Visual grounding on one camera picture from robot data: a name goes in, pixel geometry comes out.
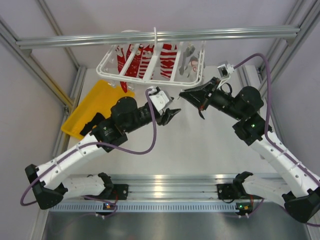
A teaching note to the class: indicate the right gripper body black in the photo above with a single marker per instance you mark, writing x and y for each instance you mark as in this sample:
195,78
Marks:
218,99

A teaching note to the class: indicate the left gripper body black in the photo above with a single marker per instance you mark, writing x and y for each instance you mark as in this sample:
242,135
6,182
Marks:
161,119

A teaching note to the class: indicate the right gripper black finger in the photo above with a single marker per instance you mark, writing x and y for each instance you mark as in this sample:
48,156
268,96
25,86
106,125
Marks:
194,98
205,87

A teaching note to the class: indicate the white plastic clip hanger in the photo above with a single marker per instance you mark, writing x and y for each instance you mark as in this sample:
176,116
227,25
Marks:
108,67

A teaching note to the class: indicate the black sock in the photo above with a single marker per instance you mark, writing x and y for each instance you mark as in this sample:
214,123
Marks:
201,113
98,117

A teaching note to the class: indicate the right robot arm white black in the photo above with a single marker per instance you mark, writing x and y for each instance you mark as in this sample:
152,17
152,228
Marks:
300,194

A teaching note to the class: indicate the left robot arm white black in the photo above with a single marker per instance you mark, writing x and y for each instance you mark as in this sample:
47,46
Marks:
51,182

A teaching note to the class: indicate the grey sock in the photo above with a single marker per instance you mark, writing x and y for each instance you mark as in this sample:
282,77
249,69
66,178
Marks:
186,54
192,67

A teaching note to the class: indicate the red white striped sock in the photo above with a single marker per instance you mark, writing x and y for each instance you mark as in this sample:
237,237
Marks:
167,59
146,56

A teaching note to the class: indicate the yellow plastic tray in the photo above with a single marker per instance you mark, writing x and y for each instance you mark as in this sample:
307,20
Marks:
99,99

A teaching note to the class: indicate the aluminium top crossbar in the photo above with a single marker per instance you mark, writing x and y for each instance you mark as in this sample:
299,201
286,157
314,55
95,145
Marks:
155,36

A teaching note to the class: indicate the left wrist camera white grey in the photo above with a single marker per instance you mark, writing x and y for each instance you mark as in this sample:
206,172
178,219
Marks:
158,98

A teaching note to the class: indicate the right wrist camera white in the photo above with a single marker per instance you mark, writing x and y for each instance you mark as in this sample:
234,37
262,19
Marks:
225,70

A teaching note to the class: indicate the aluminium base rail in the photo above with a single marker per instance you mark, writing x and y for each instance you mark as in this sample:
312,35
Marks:
172,187

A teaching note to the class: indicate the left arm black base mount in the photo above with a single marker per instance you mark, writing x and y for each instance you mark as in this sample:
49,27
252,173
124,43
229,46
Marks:
119,192

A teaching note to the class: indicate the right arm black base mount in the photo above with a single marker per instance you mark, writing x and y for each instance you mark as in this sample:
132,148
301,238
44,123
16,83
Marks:
229,191

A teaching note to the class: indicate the grey slotted cable duct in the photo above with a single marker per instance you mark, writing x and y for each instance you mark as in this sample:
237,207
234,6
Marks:
154,207

